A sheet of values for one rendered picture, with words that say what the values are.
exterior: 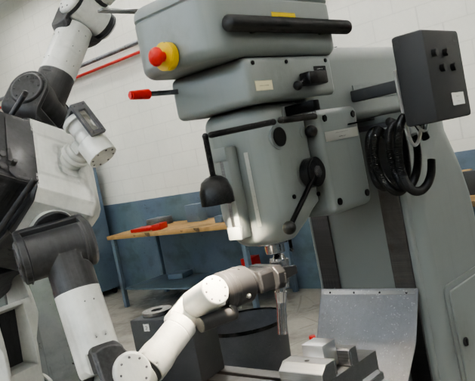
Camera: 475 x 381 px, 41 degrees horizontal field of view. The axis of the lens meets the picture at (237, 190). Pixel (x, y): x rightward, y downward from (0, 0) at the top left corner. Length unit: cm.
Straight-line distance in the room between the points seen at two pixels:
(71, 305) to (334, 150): 73
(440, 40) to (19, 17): 921
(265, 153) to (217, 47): 26
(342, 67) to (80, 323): 92
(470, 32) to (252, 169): 447
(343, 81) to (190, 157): 611
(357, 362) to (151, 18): 91
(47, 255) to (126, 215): 755
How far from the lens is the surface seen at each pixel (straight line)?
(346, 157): 163
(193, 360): 185
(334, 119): 161
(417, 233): 180
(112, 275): 902
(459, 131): 584
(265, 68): 143
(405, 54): 154
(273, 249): 154
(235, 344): 344
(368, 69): 182
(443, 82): 158
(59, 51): 167
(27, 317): 172
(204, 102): 147
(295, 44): 153
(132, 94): 143
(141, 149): 838
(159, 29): 142
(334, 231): 190
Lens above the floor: 153
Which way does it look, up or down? 3 degrees down
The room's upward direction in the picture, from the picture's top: 11 degrees counter-clockwise
